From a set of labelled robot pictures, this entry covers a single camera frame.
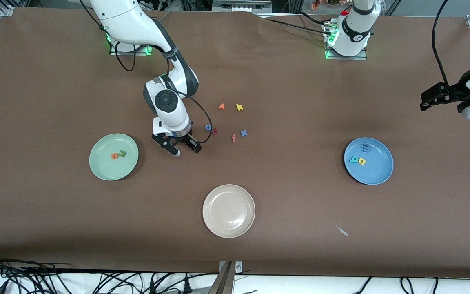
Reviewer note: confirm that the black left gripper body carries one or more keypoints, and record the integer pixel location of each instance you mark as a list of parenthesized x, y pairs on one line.
[(456, 91)]

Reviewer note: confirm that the blue foam letter m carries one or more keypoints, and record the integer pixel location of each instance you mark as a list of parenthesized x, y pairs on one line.
[(364, 145)]

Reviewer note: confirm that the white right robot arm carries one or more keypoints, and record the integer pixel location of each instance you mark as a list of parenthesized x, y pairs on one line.
[(125, 20)]

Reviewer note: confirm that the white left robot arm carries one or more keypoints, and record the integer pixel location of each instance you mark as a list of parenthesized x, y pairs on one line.
[(355, 32)]

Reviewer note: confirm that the green plate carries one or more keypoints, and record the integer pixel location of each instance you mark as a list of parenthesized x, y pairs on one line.
[(108, 167)]

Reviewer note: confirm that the beige plate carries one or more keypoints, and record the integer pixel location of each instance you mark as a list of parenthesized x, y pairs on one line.
[(229, 211)]

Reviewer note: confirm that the blue plate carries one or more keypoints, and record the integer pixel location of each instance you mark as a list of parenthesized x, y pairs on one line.
[(375, 173)]

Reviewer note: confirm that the brown table mat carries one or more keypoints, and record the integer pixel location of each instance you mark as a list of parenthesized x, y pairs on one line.
[(300, 204)]

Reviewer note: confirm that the black power plug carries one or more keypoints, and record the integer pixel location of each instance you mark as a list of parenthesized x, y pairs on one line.
[(186, 286)]

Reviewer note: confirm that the orange flowers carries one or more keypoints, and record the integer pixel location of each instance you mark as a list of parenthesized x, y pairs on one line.
[(316, 5)]

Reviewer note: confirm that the small grey paper scrap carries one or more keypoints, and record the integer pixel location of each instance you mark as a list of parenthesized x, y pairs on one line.
[(342, 231)]

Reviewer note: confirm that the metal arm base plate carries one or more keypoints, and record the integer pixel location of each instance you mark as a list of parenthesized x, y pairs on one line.
[(133, 51), (347, 58)]

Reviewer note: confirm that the metal table bracket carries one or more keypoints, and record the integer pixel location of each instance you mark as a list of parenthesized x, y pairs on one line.
[(225, 281)]

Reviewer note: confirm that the grey metal frame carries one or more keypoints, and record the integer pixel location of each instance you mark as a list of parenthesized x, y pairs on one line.
[(241, 6)]

